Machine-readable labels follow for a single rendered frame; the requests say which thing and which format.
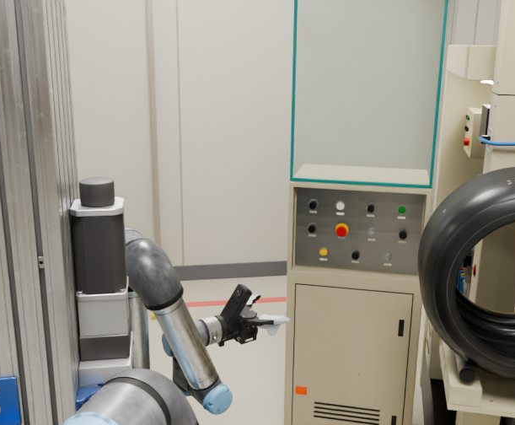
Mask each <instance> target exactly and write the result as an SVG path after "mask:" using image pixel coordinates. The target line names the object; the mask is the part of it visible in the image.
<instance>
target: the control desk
mask: <svg viewBox="0 0 515 425"><path fill-rule="evenodd" d="M431 203H432V189H429V188H414V187H398V186H368V185H353V184H337V183H322V182H307V181H291V180H290V182H289V198H288V234H287V310H286V317H287V318H289V319H291V321H290V322H287V323H286V346H285V382H284V418H283V425H411V424H412V414H413V404H414V394H415V385H416V366H417V356H418V347H419V337H420V327H421V309H422V300H421V290H420V282H419V273H418V250H419V245H420V242H421V237H422V234H423V231H424V229H425V227H426V224H427V222H428V220H429V218H430V212H431ZM296 386H302V387H307V395H299V394H295V388H296Z"/></svg>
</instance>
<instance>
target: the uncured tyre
mask: <svg viewBox="0 0 515 425"><path fill-rule="evenodd" d="M513 179H515V167H509V168H504V169H497V170H493V171H491V172H488V173H485V174H483V175H479V176H477V177H475V178H474V179H472V180H469V181H467V182H466V183H464V184H462V185H461V186H460V187H458V188H457V189H456V190H454V191H453V192H452V193H451V194H449V195H448V196H447V197H446V198H445V199H444V200H443V201H442V202H441V203H440V205H439V206H438V207H437V208H436V210H435V211H434V213H433V214H432V215H431V217H430V218H429V220H428V222H427V224H426V227H425V229H424V231H423V234H422V237H421V242H420V245H419V250H418V273H419V282H420V290H421V300H422V303H423V306H424V309H425V311H426V315H427V317H428V319H429V321H430V322H431V324H432V327H433V328H434V330H435V331H436V333H437V334H438V335H439V336H440V337H441V339H442V340H443V341H444V342H445V343H446V344H447V345H448V346H449V347H450V348H451V349H452V350H453V351H454V352H455V353H456V354H457V355H459V356H460V357H461V358H462V359H463V360H465V361H466V362H468V363H470V364H471V365H473V366H475V367H476V368H478V369H481V370H483V371H485V372H487V373H489V374H494V375H496V376H500V377H502V378H507V379H515V315H507V314H501V313H497V312H493V311H490V310H488V309H484V308H481V307H480V306H478V305H477V304H474V303H473V302H471V301H470V300H469V299H467V298H466V297H465V296H464V295H463V294H462V293H461V292H460V291H459V289H458V288H457V287H456V282H457V278H458V274H459V270H460V267H461V266H462V264H463V262H464V259H465V258H466V256H467V255H468V254H469V253H470V251H471V250H472V249H473V248H474V247H475V246H476V245H477V244H478V243H479V242H480V241H481V240H482V239H484V238H485V237H486V236H487V235H488V234H490V233H492V232H493V231H495V230H497V229H499V228H501V227H503V226H506V225H508V224H510V223H515V184H514V185H509V186H507V184H506V182H505V181H506V180H513ZM446 207H448V210H447V211H446V212H445V213H444V214H443V215H442V214H441V213H442V211H443V210H444V209H445V208H446Z"/></svg>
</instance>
